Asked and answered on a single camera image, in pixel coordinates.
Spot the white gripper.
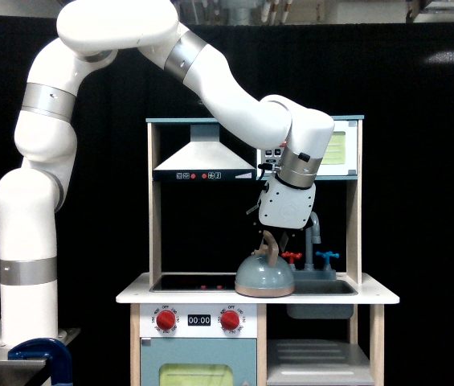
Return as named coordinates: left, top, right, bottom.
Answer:
left=259, top=175, right=320, bottom=250

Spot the grey toy teapot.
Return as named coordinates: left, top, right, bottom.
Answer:
left=235, top=231, right=295, bottom=298

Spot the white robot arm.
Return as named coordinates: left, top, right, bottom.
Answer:
left=0, top=1, right=334, bottom=347

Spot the black toy stove top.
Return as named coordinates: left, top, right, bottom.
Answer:
left=150, top=273, right=235, bottom=292

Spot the grey toy faucet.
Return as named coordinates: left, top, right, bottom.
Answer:
left=305, top=227, right=321, bottom=271

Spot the grey toy sink basin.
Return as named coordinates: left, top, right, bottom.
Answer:
left=286, top=270, right=358, bottom=319

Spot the white toy microwave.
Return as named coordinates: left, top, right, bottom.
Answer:
left=256, top=119, right=358, bottom=178

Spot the right red oven knob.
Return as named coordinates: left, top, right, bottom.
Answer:
left=219, top=310, right=240, bottom=331

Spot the red oven knob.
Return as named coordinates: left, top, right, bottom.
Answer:
left=219, top=310, right=240, bottom=331
left=155, top=310, right=177, bottom=331

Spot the grey toy range hood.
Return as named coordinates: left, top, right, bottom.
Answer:
left=152, top=124, right=256, bottom=183

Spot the grey lower shelf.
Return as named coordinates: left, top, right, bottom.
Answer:
left=267, top=339, right=374, bottom=385

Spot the left red oven knob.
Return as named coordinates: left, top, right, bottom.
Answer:
left=155, top=310, right=177, bottom=331

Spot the blue toy oven door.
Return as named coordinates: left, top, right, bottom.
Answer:
left=141, top=337, right=257, bottom=385

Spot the blue clamp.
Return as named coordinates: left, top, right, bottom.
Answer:
left=7, top=338, right=73, bottom=386

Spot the red tap handle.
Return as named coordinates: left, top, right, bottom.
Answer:
left=281, top=251, right=303, bottom=265

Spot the blue tap handle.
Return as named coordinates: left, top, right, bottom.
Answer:
left=315, top=251, right=340, bottom=271

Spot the wooden toy kitchen frame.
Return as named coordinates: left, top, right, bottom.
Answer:
left=117, top=116, right=399, bottom=385

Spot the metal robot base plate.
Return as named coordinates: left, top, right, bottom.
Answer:
left=0, top=327, right=81, bottom=368

